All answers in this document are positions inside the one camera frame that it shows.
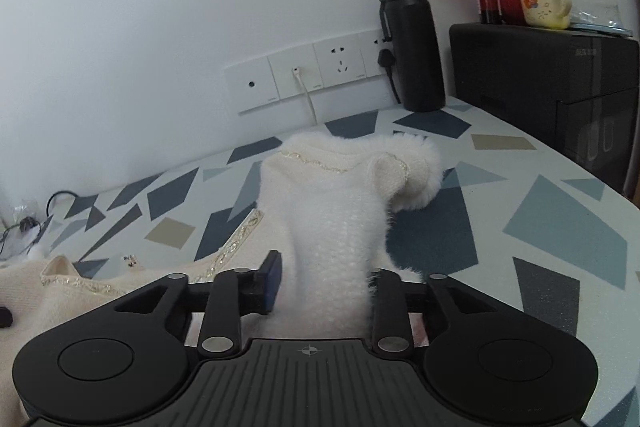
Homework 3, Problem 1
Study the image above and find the white fluffy knit sweater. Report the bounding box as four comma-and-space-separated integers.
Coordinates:
0, 131, 443, 413

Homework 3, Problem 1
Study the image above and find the tangle of black cables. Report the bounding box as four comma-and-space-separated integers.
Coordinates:
0, 191, 76, 258

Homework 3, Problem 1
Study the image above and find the white data outlet plate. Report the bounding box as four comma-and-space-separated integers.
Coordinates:
267, 49, 323, 102

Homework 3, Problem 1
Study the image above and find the cream mug with print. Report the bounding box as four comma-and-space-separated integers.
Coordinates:
514, 0, 572, 30

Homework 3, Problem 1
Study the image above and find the black thermos bottle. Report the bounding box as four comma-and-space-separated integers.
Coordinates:
377, 0, 447, 112

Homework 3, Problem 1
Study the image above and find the geometric patterned tablecloth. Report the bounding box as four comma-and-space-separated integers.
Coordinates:
0, 94, 640, 427

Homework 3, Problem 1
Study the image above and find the white single-hole outlet plate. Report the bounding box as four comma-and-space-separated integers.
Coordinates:
224, 58, 279, 116

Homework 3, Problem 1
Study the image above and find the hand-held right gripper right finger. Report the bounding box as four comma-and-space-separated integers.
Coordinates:
369, 268, 506, 360

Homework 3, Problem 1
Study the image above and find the black appliance box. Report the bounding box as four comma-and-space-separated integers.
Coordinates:
448, 22, 640, 208

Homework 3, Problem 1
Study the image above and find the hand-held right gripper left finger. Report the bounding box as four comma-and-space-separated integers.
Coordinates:
114, 249, 283, 355

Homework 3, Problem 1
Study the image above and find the black plug with cable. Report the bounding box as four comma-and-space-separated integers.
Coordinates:
377, 49, 403, 105

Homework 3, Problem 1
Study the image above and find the white cable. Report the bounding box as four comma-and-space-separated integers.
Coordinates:
291, 66, 319, 128

